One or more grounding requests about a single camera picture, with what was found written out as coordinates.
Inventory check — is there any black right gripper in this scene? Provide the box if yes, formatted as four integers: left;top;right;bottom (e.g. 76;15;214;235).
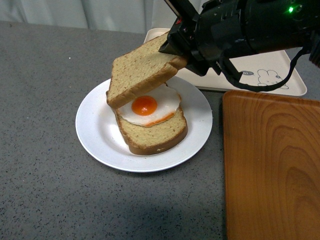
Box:
158;0;250;76

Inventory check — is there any bread slice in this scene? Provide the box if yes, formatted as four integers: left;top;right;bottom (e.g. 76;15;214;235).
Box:
113;98;188;155
107;33;188;110

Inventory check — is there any white round plate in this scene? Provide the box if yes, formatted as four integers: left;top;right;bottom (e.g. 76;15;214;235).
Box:
75;76;213;173

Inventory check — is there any grey curtain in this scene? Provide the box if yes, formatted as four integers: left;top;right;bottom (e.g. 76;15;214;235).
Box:
0;0;175;34

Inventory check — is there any fried egg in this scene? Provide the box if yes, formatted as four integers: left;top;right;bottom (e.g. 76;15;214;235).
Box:
116;84;181;127

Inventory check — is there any beige rabbit tray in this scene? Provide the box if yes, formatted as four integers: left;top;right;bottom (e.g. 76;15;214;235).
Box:
144;27;308;98

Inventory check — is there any wooden brown tray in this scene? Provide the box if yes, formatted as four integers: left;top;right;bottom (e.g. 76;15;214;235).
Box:
222;90;320;240

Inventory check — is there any black cable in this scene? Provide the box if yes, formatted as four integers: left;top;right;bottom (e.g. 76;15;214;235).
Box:
220;47;311;93

